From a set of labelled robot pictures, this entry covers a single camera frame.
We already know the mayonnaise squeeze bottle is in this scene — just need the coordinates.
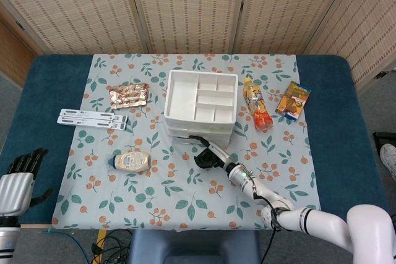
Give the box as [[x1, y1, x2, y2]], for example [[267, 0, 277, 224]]
[[107, 150, 152, 172]]

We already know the gold foil snack packet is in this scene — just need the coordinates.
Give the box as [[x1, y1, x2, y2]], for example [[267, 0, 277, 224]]
[[108, 83, 149, 111]]

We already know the black floor stand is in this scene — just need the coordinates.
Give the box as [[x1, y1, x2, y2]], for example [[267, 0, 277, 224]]
[[372, 132, 396, 153]]

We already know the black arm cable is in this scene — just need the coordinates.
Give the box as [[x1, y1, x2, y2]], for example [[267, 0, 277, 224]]
[[252, 183, 281, 264]]

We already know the blue padded seat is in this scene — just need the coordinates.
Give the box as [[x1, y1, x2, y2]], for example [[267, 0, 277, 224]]
[[128, 229, 260, 264]]

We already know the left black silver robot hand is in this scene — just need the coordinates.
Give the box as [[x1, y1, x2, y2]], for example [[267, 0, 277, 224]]
[[0, 148, 53, 219]]

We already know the fruit leaf print tablecloth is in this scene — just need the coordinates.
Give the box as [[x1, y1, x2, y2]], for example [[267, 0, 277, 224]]
[[51, 53, 321, 231]]

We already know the clear plastic container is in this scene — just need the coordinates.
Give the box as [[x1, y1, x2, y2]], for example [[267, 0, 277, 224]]
[[166, 127, 236, 138], [168, 134, 235, 149], [165, 117, 238, 130]]

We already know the white plastic drawer organizer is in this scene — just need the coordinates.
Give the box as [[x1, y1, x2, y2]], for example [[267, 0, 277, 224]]
[[163, 69, 239, 149]]

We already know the teal table cover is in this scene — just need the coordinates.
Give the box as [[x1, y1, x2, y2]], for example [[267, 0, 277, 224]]
[[0, 53, 389, 226]]

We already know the black floor cable bundle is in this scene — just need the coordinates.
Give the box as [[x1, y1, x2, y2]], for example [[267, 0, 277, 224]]
[[91, 229, 134, 264]]

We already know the orange blue carton box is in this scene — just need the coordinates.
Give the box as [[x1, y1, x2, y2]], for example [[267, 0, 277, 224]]
[[275, 80, 312, 120]]

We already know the blue floor cable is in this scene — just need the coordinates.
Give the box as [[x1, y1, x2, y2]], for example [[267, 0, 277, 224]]
[[43, 228, 100, 264]]

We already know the woven bamboo screen panel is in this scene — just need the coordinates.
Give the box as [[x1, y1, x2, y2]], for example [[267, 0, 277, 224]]
[[125, 0, 251, 55], [231, 0, 353, 56], [304, 0, 396, 87], [0, 0, 148, 56]]

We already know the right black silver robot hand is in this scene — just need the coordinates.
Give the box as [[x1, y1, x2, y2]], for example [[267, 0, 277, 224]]
[[189, 135, 233, 171]]

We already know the white sneaker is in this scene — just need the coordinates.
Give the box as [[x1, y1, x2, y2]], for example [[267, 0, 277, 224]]
[[379, 143, 396, 181]]

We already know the white toothbrush pack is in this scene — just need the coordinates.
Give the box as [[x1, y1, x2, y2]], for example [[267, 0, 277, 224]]
[[59, 108, 129, 123], [56, 115, 127, 131]]

